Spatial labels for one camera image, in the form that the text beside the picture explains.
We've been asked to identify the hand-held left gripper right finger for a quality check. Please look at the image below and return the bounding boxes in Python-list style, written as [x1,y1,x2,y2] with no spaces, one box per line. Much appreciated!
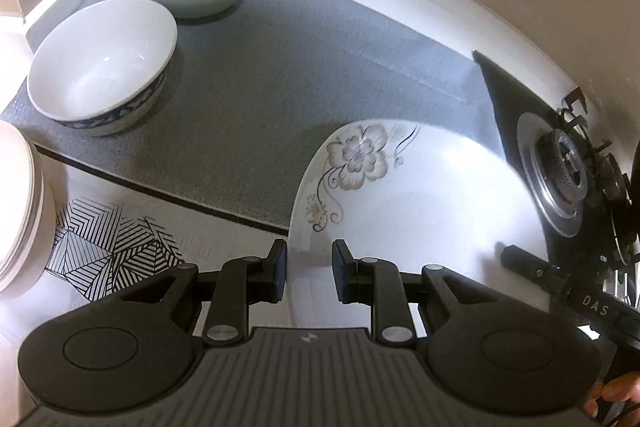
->
[331,238,506,345]

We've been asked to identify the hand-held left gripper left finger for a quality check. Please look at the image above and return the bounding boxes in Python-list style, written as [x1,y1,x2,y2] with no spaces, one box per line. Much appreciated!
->
[112,238,289,344]

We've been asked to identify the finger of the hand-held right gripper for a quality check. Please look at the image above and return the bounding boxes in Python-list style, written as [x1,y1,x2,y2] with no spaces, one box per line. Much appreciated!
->
[500,244,573,303]

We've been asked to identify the white floral plate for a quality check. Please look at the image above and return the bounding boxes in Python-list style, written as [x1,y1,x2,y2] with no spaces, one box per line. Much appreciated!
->
[289,119,576,333]

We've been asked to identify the stack of white plates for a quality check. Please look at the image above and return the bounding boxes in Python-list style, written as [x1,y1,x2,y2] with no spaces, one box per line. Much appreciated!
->
[0,121,57,295]

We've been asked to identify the white bowl with blue pattern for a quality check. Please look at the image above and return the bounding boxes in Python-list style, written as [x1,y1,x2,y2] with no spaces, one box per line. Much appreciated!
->
[27,0,179,136]

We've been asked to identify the person's right hand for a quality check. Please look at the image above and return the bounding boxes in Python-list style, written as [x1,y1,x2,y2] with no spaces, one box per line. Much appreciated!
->
[582,369,640,422]

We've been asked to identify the metal stove burner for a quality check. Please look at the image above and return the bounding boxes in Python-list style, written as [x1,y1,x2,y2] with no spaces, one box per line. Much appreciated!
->
[515,112,601,238]

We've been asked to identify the black pan support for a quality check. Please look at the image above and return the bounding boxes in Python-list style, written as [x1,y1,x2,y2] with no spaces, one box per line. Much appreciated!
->
[557,89,640,268]

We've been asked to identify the black white geometric print mat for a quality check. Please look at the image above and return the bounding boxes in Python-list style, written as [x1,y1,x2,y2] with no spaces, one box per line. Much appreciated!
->
[0,147,301,413]

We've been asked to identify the grey woven mat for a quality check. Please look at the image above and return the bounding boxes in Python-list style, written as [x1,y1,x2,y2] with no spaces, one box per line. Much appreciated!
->
[0,0,506,238]

